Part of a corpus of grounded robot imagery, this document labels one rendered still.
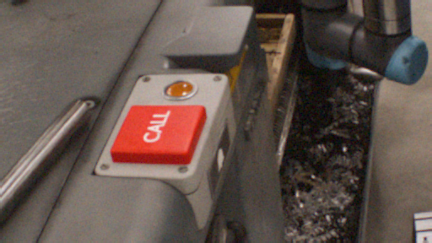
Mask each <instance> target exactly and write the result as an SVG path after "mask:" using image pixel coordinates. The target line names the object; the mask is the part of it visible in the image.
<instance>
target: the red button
mask: <svg viewBox="0 0 432 243"><path fill-rule="evenodd" d="M207 119H208V116H207V112H206V108H205V106H203V105H132V106H131V108H130V110H129V111H128V113H127V116H126V118H125V119H124V122H123V124H122V125H121V129H120V131H119V133H118V134H117V137H116V139H115V141H114V143H113V145H112V146H111V151H110V154H111V158H112V162H115V163H125V164H148V165H189V164H190V163H191V161H192V158H193V154H194V152H195V149H196V148H197V145H198V140H199V138H200V137H201V134H202V132H203V127H204V124H205V123H206V120H207Z"/></svg>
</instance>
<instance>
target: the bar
mask: <svg viewBox="0 0 432 243"><path fill-rule="evenodd" d="M91 116H92V114H91V111H90V109H89V107H88V106H87V104H85V103H84V102H83V101H82V100H71V102H70V103H69V104H68V105H67V106H66V107H65V109H63V110H62V112H60V114H59V115H58V116H57V117H56V119H55V120H53V122H52V123H51V124H50V125H49V126H48V127H47V128H46V130H45V131H44V132H43V133H42V134H41V135H40V136H39V137H38V138H37V139H36V140H35V141H34V143H32V144H31V146H30V147H29V148H28V149H27V150H26V151H25V153H24V154H23V155H22V156H21V157H20V159H18V161H16V163H15V164H14V165H13V167H11V169H10V170H9V171H8V172H7V173H6V175H4V177H3V178H2V179H1V180H0V225H1V224H2V223H3V222H4V220H5V219H6V218H7V217H8V216H9V215H10V213H12V211H13V210H14V208H15V207H16V206H17V205H18V204H19V203H20V201H22V198H24V196H25V195H26V194H27V193H28V192H29V191H30V189H31V188H32V187H33V186H34V185H35V183H36V182H37V181H38V180H39V179H40V178H41V177H42V175H44V173H45V172H46V170H47V169H48V168H49V167H50V166H51V165H52V163H54V162H55V160H56V159H57V157H58V156H59V155H60V154H61V153H62V152H63V150H64V149H65V148H66V147H67V146H68V145H69V144H70V143H71V142H72V141H73V139H74V138H75V136H76V135H78V133H79V132H81V130H82V129H83V128H84V126H85V125H86V123H88V122H89V120H90V119H91Z"/></svg>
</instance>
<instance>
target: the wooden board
mask: <svg viewBox="0 0 432 243"><path fill-rule="evenodd" d="M256 22H257V28H258V27H259V28H258V29H259V30H258V34H259V39H260V44H261V47H264V49H265V52H266V58H267V66H268V75H269V80H270V81H271V83H269V82H268V83H267V93H268V99H269V100H270V101H269V106H270V111H271V117H272V121H273V117H274V114H275V111H276V109H277V103H278V98H279V95H280V91H281V88H282V86H283V83H284V76H285V74H286V71H287V66H288V61H289V56H290V53H291V51H292V46H293V43H294V37H295V22H294V15H293V14H289V15H287V16H286V14H263V15H260V14H256ZM285 22H286V24H285ZM278 27H281V28H282V29H279V30H282V31H281V33H277V31H278ZM260 28H262V30H260ZM269 28H270V31H269ZM263 29H266V31H263ZM276 29H277V30H276ZM274 30H276V31H275V32H274ZM271 31H272V32H271ZM274 33H276V35H278V36H280V35H281V36H280V37H277V36H275V35H274ZM269 34H271V35H269ZM279 34H280V35H279ZM282 34H283V36H282ZM260 35H261V37H260ZM271 37H272V38H271ZM265 38H266V40H265ZM278 38H279V39H278ZM267 40H269V41H267ZM270 41H271V42H270ZM275 41H276V42H277V43H276V42H275ZM269 42H270V43H272V44H271V45H270V43H269ZM274 42H275V43H274ZM276 45H277V46H276ZM272 50H273V53H274V52H277V53H278V52H281V54H273V53H272V55H270V54H269V53H270V52H271V51H272ZM275 55H277V56H275ZM269 57H270V59H269ZM271 61H273V62H271ZM271 64H272V65H271ZM270 68H272V70H271V71H270ZM269 80H268V81H269ZM269 86H270V87H269Z"/></svg>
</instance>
